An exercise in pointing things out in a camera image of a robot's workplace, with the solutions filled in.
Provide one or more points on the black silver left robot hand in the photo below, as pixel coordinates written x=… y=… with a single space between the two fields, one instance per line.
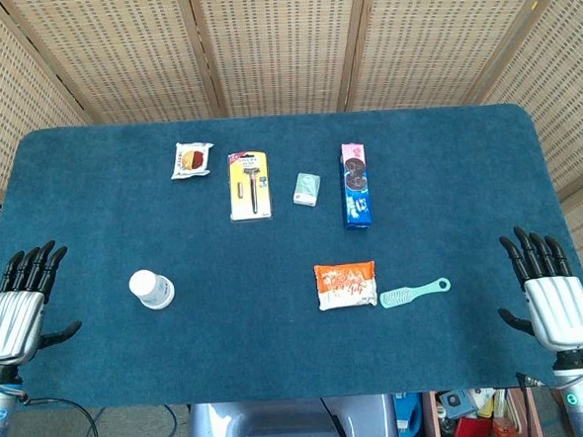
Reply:
x=13 y=322

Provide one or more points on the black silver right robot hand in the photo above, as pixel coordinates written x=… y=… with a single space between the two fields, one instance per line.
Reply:
x=559 y=311

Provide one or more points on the white floral paper cup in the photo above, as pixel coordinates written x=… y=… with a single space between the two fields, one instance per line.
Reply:
x=144 y=284
x=161 y=305

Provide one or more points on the orange bottle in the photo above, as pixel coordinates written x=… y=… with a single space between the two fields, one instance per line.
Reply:
x=505 y=430

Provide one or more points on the red box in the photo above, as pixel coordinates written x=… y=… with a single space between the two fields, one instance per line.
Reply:
x=470 y=430

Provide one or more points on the mint green plastic brush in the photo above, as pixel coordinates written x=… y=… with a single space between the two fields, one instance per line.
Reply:
x=395 y=298

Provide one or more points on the brown storage crate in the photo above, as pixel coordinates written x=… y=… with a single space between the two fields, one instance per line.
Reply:
x=434 y=427

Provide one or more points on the blue plastic container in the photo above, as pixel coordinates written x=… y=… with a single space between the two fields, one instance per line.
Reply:
x=407 y=417

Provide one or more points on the orange white food packet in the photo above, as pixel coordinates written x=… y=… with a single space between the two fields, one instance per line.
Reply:
x=347 y=287

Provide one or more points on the blue cookie box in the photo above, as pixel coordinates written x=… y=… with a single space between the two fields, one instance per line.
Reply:
x=356 y=190

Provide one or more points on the white silver snack packet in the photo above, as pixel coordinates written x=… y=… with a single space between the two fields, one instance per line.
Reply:
x=191 y=160

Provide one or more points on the yellow razor blister pack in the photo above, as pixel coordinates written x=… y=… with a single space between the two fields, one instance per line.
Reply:
x=243 y=201

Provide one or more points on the blue carpet table mat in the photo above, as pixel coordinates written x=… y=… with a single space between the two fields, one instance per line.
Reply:
x=274 y=251

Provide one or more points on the green white tissue pack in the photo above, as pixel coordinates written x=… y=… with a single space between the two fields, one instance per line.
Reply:
x=307 y=190

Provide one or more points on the grey blue robot torso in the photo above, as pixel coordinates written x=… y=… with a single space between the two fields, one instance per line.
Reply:
x=284 y=427

